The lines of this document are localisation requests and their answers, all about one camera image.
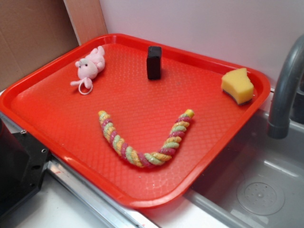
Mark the black box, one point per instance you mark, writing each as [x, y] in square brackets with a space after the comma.
[154, 63]

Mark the red plastic tray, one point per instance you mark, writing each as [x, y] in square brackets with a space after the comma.
[143, 112]

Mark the pink plush toy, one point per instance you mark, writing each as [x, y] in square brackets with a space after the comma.
[87, 70]

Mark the yellow sponge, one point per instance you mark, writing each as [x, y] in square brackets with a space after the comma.
[237, 84]

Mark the grey plastic sink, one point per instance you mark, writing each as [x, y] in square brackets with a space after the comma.
[255, 181]

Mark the grey faucet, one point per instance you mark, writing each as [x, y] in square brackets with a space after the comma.
[288, 99]

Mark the brown cardboard panel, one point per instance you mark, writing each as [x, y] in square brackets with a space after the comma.
[35, 32]

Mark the multicoloured twisted rope toy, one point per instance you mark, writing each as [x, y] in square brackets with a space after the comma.
[148, 159]

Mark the aluminium rail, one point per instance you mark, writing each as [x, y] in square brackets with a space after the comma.
[66, 200]

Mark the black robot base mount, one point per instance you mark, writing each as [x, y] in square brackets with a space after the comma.
[23, 161]

